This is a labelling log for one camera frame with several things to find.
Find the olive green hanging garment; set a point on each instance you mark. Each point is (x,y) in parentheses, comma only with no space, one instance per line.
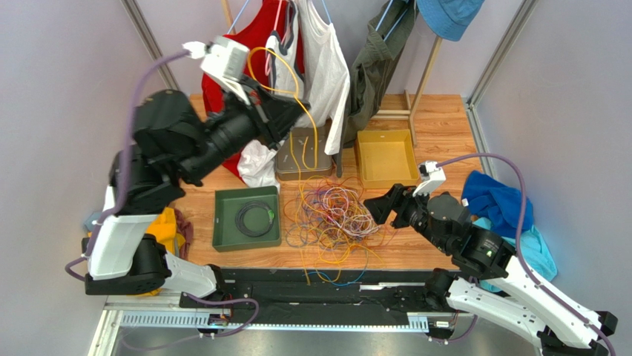
(375,65)

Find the yellow cloth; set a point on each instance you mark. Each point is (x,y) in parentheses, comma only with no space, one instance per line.
(163,229)

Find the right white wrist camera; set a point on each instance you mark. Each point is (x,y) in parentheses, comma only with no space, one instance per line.
(432,177)

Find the green plastic tray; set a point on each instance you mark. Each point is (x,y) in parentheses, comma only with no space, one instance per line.
(246,218)

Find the blue bucket hat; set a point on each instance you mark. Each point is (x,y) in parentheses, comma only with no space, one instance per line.
(449,19)

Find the grey blue cloth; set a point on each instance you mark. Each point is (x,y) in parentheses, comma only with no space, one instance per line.
(90,222)

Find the yellow plastic tray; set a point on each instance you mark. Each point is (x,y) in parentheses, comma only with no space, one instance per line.
(385,158)

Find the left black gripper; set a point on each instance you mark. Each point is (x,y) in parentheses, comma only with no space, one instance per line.
(274,116)

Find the wooden clothes rack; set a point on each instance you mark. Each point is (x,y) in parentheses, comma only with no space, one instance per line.
(349,28)

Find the dark blue towel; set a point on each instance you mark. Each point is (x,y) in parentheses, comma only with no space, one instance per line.
(492,200)

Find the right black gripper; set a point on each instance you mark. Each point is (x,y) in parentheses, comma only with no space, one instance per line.
(399,203)

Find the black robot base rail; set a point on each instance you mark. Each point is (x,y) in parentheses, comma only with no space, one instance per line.
(298,300)

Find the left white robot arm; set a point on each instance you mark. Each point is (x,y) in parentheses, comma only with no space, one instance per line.
(171,146)

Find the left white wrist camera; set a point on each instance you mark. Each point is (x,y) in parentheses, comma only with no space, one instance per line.
(224,62)

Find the white hanging tank top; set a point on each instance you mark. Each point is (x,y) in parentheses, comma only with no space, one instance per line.
(326,78)

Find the cyan cloth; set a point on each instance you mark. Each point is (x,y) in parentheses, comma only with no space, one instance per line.
(534,250)

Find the red hanging shirt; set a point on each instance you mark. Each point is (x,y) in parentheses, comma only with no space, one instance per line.
(274,27)

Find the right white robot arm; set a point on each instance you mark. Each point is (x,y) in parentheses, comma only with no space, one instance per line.
(532,308)

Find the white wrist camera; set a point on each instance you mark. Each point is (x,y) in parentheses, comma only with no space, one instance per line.
(224,62)
(432,177)

